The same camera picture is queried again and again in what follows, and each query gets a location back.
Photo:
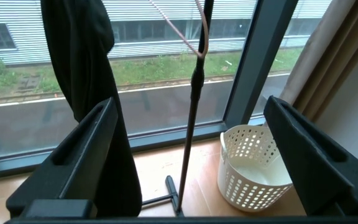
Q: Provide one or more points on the window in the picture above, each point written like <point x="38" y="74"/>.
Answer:
<point x="166" y="102"/>

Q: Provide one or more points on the beige curtain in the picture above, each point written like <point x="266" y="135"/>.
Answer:
<point x="325" y="56"/>

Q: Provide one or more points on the white laundry basket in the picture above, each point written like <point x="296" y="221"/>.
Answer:
<point x="247" y="186"/>

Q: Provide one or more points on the pink clothes hanger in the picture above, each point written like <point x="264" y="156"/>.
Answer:
<point x="204" y="34"/>

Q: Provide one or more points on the black shorts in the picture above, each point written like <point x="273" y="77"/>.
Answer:
<point x="82" y="56"/>

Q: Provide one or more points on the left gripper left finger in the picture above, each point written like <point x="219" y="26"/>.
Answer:
<point x="76" y="168"/>

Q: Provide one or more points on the black clothes rack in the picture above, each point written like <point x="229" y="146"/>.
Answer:
<point x="194" y="102"/>

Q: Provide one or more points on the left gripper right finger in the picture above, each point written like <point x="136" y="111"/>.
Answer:
<point x="319" y="168"/>

